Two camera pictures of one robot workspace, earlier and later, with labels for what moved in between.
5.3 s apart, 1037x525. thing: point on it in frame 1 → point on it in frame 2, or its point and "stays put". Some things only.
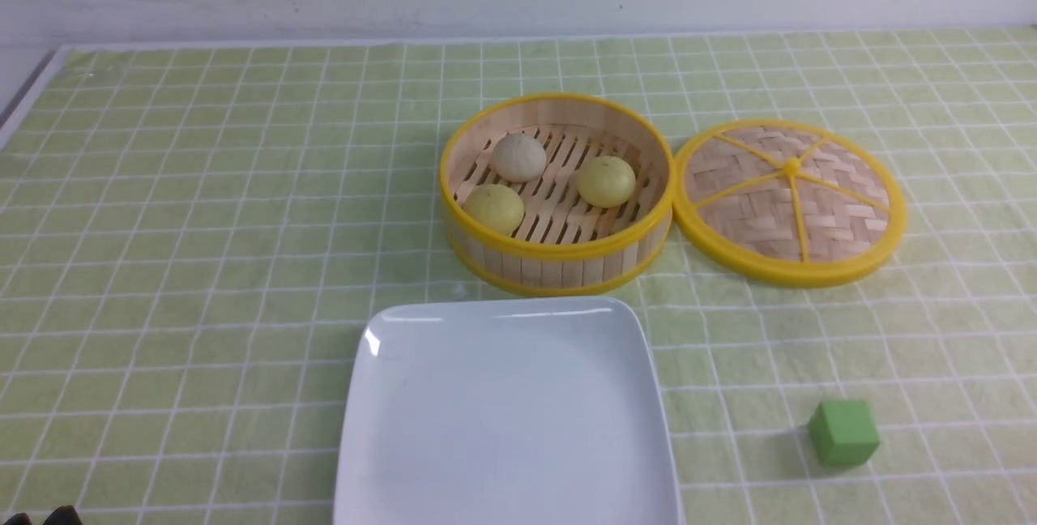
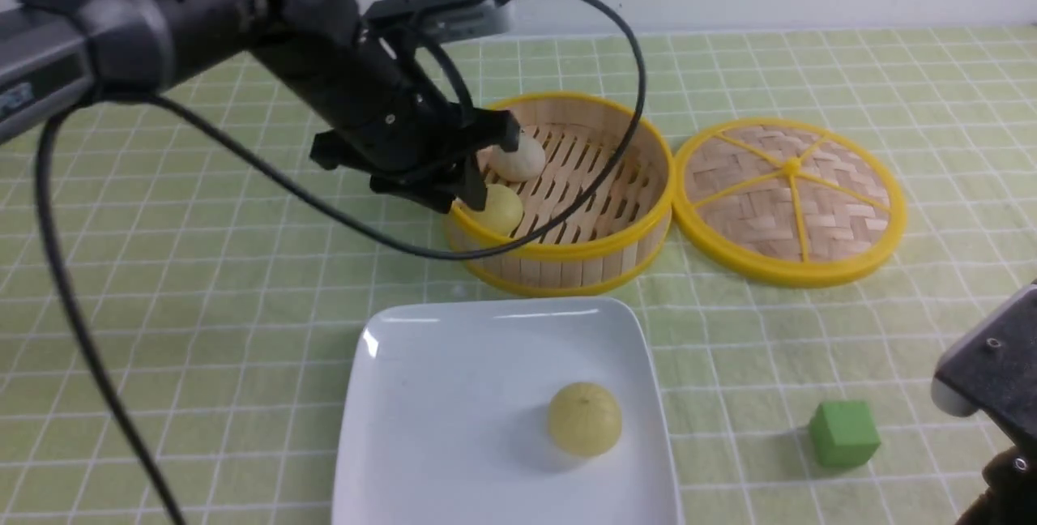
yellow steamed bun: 606,181 → 585,419
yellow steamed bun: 494,207 stays put
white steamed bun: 518,158 stays put
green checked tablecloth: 195,238 stays put
